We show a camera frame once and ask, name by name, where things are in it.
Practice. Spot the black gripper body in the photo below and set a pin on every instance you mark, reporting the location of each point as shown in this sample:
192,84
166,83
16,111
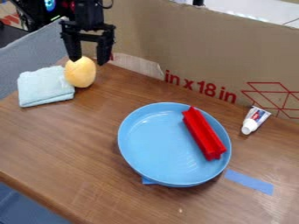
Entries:
71,25

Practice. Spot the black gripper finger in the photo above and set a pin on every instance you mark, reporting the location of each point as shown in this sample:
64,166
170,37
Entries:
106,42
71,39

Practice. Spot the yellow ball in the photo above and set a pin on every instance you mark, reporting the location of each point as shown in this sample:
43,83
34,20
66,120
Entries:
80,72

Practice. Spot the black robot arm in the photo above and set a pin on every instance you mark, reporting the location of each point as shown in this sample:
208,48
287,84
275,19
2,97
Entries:
88,14

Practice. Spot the black computer tower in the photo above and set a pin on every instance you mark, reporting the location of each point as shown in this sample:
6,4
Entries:
40,12

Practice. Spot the light blue folded cloth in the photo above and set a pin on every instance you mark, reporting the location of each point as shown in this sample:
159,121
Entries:
43,86

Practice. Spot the blue plate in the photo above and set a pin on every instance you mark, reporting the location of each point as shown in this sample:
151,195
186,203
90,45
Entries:
158,147

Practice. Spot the red plastic block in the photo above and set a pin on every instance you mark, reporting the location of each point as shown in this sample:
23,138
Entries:
203,134

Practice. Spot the small toothpaste tube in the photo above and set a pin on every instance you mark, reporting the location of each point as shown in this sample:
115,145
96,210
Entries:
255,118

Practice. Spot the blue tape strip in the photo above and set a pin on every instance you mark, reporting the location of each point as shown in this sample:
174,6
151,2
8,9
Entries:
250,182

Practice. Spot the cardboard box wall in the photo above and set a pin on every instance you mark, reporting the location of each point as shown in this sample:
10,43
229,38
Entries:
233,58

